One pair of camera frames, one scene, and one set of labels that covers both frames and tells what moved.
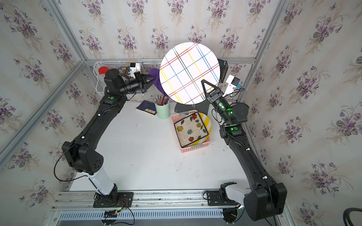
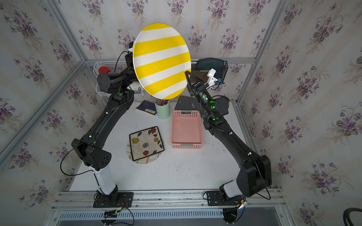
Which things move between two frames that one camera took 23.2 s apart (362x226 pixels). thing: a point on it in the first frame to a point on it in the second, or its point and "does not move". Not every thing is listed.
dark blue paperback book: [148, 107] does not move
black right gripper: [215, 97] to [199, 89]
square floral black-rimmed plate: [190, 129] to [145, 143]
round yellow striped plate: [207, 123] to [161, 58]
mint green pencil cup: [163, 111] does not move
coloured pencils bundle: [161, 100] does not move
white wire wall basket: [100, 68] does not move
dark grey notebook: [203, 107] does not move
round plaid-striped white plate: [183, 68] to [147, 159]
